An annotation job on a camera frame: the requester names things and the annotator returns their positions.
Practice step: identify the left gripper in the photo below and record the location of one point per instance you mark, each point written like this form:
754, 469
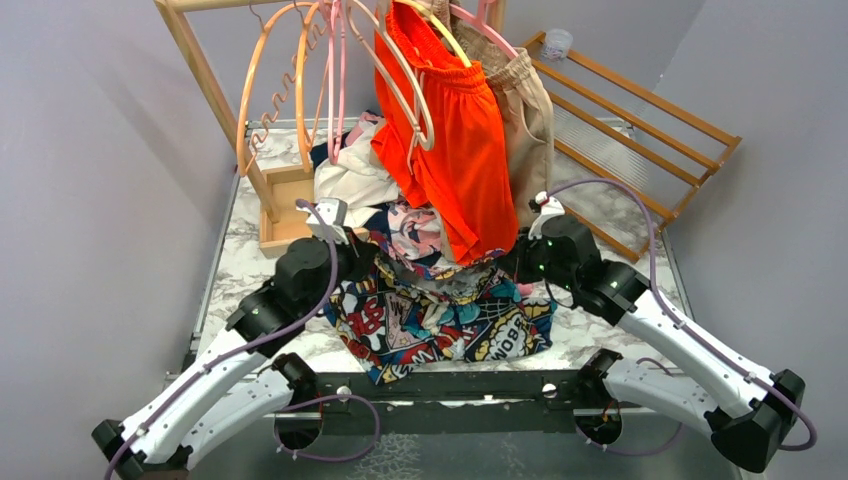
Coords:
360, 254

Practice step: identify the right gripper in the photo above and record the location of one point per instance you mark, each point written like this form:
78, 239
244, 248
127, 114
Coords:
516, 259

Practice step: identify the comic print shorts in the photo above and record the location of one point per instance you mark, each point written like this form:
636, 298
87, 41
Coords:
393, 321

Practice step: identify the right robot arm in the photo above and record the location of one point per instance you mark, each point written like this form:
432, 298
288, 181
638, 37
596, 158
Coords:
745, 409

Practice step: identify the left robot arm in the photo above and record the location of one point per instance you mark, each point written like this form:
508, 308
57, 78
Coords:
243, 374

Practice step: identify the pink hanger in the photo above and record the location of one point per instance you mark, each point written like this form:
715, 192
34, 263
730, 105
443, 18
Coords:
332, 12
478, 21

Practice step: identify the orange shorts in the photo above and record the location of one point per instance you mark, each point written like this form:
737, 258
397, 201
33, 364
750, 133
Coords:
465, 176

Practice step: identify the beige shorts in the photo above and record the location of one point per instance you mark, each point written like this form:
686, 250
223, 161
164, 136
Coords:
525, 107

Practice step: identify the yellow hanger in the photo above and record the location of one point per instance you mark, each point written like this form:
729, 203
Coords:
440, 30

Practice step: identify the pink hanger right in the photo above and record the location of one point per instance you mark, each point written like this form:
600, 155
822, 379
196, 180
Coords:
478, 21

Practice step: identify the orange hanger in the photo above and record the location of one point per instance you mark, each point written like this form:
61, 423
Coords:
273, 90

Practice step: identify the pink white navy garment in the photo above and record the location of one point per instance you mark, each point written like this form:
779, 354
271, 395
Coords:
412, 236

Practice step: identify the wooden clothes rack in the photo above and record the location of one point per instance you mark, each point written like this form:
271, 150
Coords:
280, 226

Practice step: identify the wooden slatted shelf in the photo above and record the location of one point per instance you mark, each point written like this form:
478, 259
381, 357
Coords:
633, 158

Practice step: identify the clear plastic cup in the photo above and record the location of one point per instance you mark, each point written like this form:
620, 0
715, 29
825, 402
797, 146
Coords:
556, 44

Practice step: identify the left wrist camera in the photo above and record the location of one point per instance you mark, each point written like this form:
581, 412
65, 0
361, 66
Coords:
326, 220

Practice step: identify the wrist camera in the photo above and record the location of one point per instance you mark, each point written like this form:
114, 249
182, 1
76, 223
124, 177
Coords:
326, 220
546, 207

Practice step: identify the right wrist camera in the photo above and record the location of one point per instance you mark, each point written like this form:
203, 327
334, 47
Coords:
546, 207

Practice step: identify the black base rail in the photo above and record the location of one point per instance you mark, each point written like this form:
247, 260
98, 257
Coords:
449, 402

